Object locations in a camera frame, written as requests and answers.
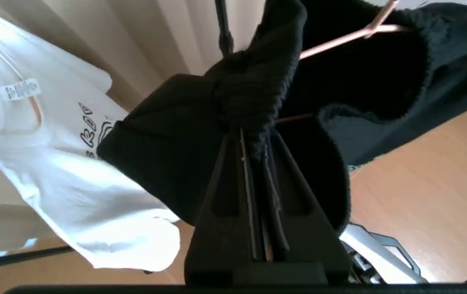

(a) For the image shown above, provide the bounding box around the black clothes rack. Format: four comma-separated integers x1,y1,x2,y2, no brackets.
0,0,235,274

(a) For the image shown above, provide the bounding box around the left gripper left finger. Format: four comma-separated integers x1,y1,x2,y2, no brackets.
184,128,265,286

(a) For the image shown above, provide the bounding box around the pink clothes hanger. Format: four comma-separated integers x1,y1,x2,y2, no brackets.
0,93,43,138
261,0,408,262

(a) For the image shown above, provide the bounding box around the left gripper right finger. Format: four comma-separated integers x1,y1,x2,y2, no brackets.
260,131,353,286

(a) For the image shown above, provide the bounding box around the white printed T-shirt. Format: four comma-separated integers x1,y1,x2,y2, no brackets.
0,3,182,273

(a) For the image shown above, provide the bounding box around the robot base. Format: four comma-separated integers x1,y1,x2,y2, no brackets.
338,222,429,286

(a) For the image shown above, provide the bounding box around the black garment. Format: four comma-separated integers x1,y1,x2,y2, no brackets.
96,0,467,237

